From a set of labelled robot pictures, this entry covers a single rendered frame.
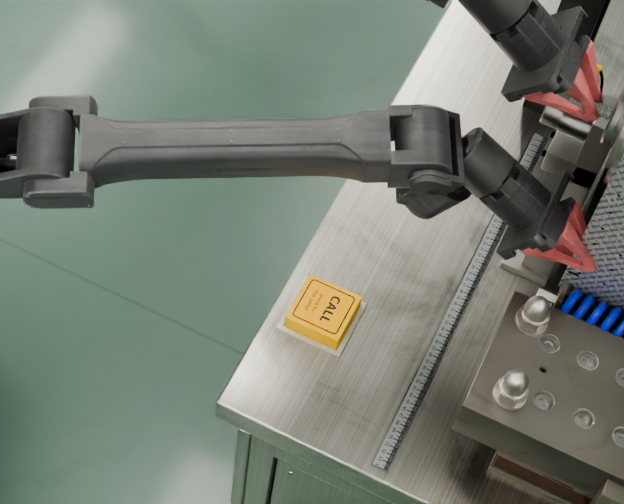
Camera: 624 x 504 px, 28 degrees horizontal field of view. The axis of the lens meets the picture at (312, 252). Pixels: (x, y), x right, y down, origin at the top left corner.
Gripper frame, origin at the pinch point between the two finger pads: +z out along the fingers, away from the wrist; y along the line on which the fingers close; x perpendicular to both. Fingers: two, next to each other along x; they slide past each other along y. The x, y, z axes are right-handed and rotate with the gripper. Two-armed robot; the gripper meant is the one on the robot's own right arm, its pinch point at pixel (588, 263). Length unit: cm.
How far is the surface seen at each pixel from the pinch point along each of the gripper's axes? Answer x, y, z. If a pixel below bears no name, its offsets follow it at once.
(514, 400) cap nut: -3.0, 17.9, 0.1
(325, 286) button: -26.4, 7.3, -15.6
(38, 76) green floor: -154, -67, -53
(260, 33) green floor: -136, -104, -20
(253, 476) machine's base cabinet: -41.4, 25.9, -6.1
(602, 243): 4.1, 0.3, -2.0
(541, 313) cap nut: -2.0, 7.9, -1.7
